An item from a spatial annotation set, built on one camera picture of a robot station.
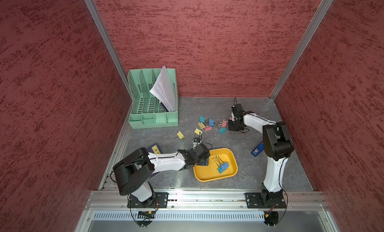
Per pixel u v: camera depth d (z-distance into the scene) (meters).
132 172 0.45
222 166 0.82
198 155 0.67
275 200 0.68
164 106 0.97
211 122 1.03
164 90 0.95
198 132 0.98
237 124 0.88
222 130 1.01
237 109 0.84
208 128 1.01
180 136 0.97
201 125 1.02
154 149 0.91
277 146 0.54
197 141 0.80
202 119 1.06
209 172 0.83
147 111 1.11
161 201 0.74
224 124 1.03
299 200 0.76
